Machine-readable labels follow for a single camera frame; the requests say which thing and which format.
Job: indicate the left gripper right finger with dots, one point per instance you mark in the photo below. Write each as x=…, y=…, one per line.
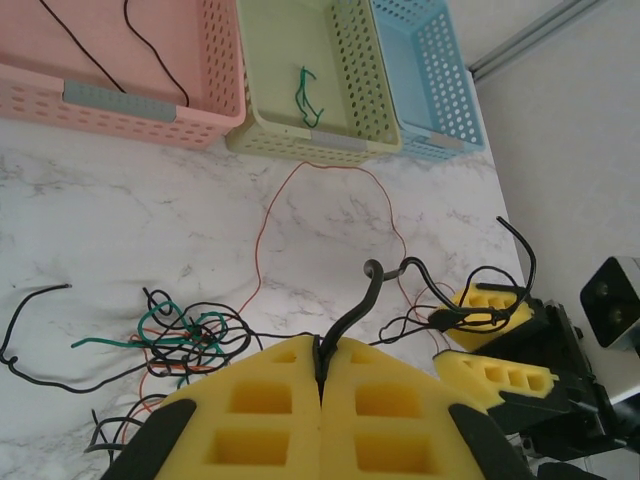
x=337, y=425

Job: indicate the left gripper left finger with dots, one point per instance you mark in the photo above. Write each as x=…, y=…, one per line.
x=305, y=420

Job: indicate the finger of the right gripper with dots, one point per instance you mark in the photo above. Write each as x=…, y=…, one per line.
x=460, y=370
x=462, y=337

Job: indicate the blue plastic basket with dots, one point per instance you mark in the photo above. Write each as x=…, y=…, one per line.
x=400, y=60

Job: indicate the green plastic basket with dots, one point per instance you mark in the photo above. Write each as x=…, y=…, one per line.
x=280, y=50

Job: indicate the pink plastic basket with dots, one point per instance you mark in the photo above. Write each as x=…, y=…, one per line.
x=30, y=45

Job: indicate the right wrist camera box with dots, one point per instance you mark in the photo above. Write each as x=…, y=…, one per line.
x=617, y=300

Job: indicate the aluminium frame post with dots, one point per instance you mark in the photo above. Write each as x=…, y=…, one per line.
x=525, y=42

